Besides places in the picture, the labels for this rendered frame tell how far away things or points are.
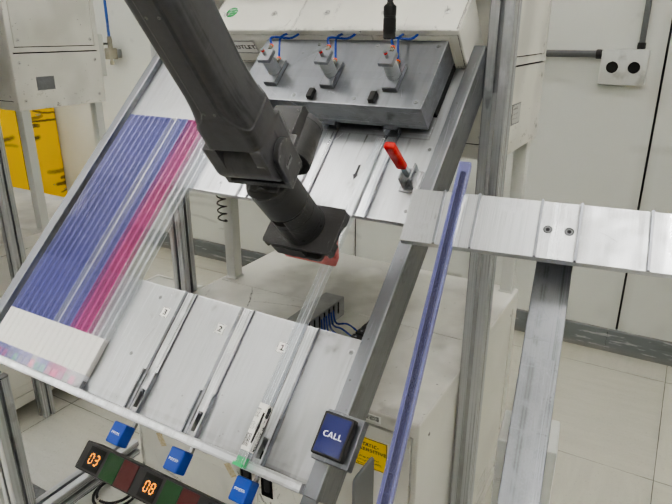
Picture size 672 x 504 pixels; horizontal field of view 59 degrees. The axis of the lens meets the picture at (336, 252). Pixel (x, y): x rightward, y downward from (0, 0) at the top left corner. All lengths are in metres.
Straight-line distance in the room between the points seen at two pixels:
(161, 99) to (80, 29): 0.97
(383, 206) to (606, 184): 1.70
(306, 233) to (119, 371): 0.39
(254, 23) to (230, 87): 0.60
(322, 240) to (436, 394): 0.47
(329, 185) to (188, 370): 0.35
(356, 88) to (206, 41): 0.47
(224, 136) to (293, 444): 0.40
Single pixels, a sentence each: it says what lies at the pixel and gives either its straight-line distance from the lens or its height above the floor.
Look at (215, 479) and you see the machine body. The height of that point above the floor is 0.31.
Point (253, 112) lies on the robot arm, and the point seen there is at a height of 1.16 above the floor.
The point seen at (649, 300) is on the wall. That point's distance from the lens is 2.62.
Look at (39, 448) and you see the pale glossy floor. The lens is 2.19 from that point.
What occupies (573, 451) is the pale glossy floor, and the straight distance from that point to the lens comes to 2.10.
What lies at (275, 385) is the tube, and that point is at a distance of 0.78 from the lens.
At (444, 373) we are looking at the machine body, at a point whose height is 0.62.
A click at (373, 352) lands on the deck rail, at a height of 0.85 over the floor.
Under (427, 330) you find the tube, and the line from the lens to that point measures 0.64.
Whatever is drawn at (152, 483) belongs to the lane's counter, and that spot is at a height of 0.66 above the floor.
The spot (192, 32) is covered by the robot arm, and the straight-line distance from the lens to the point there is 0.51.
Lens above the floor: 1.23
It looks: 20 degrees down
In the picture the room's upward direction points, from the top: straight up
